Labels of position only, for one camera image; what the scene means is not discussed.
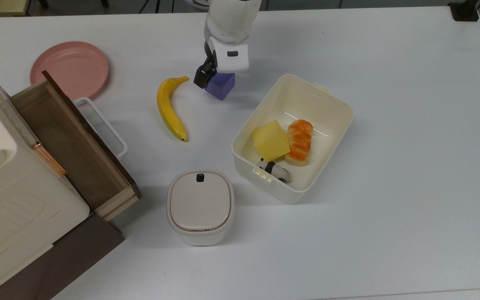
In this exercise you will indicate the pink plate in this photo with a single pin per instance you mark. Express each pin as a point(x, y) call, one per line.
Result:
point(70, 67)

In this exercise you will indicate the yellow banana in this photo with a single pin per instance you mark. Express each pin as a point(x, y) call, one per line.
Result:
point(168, 109)

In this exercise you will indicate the black table clamp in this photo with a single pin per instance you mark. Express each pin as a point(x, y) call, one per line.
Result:
point(465, 10)

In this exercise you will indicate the brown base board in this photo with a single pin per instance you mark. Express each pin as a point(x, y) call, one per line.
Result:
point(63, 260)

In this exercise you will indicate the small panda figure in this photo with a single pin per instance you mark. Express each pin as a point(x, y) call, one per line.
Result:
point(275, 169)

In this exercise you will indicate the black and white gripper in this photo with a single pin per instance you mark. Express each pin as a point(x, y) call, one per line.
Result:
point(232, 55)

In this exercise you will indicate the wooden drawer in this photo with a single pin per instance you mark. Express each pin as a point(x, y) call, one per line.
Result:
point(71, 143)

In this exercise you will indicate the yellow cube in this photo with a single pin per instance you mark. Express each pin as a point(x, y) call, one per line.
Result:
point(271, 141)

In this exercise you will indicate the cream plastic box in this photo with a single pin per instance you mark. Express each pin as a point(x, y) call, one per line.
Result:
point(302, 104)

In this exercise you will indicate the purple cube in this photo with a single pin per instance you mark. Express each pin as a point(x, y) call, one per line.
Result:
point(222, 86)

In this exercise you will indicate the orange toy bread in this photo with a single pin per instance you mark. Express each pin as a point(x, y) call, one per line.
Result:
point(299, 142)

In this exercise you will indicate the white lidded bin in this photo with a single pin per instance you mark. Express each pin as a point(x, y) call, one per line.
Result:
point(200, 206)

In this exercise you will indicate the cream toy kitchen cabinet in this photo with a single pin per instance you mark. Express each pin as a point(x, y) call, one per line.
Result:
point(11, 200)

